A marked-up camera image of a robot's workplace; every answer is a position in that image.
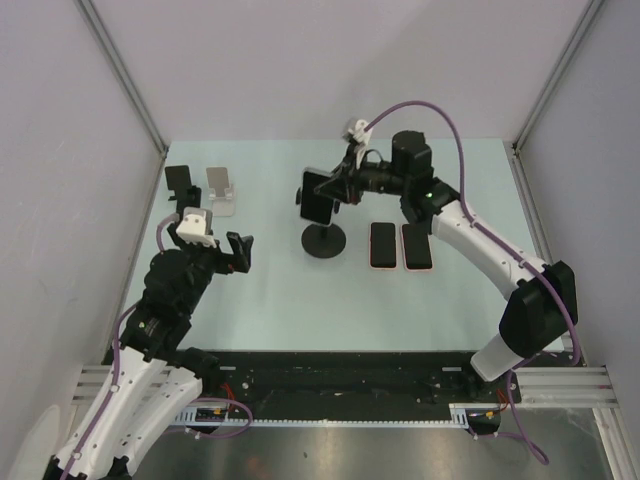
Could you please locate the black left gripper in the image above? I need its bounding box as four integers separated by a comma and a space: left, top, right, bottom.
170, 223, 253, 314

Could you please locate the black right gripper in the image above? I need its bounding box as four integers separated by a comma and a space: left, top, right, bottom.
316, 144, 410, 205

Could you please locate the white-cased phone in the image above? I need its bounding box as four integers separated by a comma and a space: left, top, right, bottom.
298, 168, 334, 226

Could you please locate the white phone stand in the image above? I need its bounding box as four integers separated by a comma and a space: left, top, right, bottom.
206, 167, 235, 217

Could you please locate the black round-base phone stand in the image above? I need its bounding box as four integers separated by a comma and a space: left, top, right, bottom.
295, 187, 346, 259

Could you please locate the pink-cased phone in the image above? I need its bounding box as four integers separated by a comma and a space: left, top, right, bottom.
401, 224, 433, 272
369, 222, 397, 270

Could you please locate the black folding phone stand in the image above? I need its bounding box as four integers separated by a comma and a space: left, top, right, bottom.
164, 165, 202, 215

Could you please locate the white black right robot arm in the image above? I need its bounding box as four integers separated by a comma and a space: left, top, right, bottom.
314, 128, 578, 401

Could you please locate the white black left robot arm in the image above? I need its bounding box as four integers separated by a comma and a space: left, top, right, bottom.
44, 232, 254, 479

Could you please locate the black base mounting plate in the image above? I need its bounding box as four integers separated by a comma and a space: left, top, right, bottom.
102, 349, 524, 424

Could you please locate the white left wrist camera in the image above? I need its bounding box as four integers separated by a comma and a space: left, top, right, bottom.
176, 207, 218, 248

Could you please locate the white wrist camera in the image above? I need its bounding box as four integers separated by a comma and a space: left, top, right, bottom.
342, 119, 373, 149
176, 207, 218, 248

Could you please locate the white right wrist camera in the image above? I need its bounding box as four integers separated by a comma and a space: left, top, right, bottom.
342, 119, 373, 149

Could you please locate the white slotted cable duct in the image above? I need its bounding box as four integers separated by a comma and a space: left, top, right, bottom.
169, 404, 469, 429

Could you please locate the aluminium frame rail right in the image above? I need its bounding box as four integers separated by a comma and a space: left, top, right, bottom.
509, 0, 609, 156

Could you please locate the aluminium frame rail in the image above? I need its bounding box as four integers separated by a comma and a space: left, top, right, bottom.
73, 0, 169, 160
509, 0, 609, 156

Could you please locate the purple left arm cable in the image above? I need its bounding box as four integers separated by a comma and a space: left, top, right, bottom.
59, 212, 256, 480

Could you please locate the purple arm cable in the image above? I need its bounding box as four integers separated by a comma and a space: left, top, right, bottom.
59, 212, 256, 480
364, 101, 584, 464

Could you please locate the aluminium frame rail left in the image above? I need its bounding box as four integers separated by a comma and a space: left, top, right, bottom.
73, 0, 169, 160

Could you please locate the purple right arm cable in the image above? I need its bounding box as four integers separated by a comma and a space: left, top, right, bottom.
364, 101, 584, 464

